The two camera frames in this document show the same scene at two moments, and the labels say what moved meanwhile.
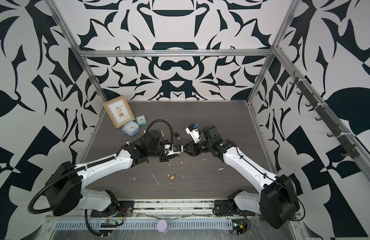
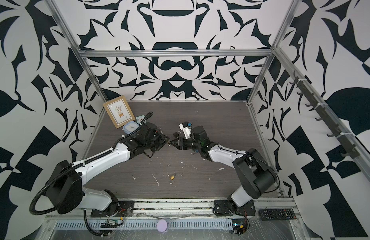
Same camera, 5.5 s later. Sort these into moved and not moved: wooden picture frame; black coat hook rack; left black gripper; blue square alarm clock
Moved: left black gripper
Not moved: blue square alarm clock; black coat hook rack; wooden picture frame
